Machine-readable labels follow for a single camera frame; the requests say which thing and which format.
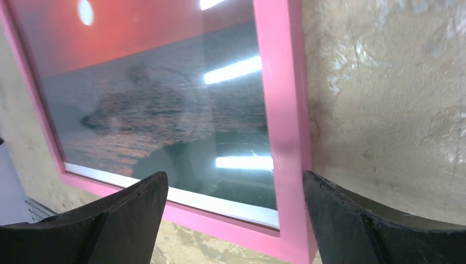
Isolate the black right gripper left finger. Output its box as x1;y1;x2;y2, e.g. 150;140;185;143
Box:
1;172;168;263

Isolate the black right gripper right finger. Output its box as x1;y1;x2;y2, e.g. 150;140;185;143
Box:
303;171;465;263

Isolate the sunset photo print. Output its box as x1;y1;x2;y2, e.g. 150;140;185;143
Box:
7;1;279;229

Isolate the pink wooden picture frame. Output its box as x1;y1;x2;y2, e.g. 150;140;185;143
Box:
1;1;317;263

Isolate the aluminium rail frame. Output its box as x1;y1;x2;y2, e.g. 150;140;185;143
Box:
24;197;57;222

